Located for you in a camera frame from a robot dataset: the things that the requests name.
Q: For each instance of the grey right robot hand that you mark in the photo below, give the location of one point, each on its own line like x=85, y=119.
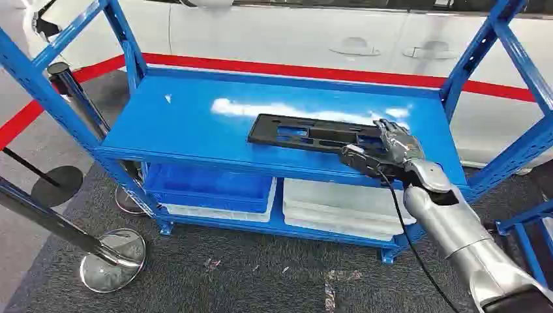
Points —
x=408, y=147

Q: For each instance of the black plastic plate frame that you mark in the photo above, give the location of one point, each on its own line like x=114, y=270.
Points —
x=264, y=129

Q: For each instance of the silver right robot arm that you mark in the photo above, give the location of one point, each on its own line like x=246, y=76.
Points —
x=458, y=229

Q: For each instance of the white car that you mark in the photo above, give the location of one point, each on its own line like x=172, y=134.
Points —
x=281, y=34

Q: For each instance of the blue plastic crate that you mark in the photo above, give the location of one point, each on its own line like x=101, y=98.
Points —
x=207, y=185

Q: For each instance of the blue metal shelf rack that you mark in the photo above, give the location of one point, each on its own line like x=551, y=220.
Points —
x=181, y=121

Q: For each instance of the dark grey floor carpet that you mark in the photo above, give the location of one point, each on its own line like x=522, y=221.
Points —
x=216, y=281

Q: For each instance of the black round-base stand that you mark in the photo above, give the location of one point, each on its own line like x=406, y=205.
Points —
x=58, y=186

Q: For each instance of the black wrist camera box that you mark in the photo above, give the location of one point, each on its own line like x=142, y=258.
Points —
x=367, y=162

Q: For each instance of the blue metal frame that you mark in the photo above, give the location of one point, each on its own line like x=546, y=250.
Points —
x=525, y=217

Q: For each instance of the chrome-base stanchion post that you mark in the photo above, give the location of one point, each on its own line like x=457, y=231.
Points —
x=113, y=263
x=74, y=88

